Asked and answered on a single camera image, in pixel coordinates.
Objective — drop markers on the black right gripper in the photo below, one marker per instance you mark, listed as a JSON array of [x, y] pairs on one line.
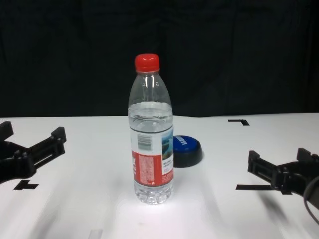
[[294, 176]]

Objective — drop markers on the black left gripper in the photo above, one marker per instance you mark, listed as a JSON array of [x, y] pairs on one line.
[[15, 161]]

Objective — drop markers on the blue push button black base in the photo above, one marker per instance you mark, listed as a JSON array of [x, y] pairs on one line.
[[187, 149]]

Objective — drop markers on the clear water bottle red cap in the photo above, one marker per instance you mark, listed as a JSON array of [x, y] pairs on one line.
[[147, 124]]

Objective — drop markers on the black backdrop cloth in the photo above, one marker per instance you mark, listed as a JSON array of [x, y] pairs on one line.
[[49, 49]]

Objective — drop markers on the translucent tape strip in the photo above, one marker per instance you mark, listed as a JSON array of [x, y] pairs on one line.
[[96, 234]]

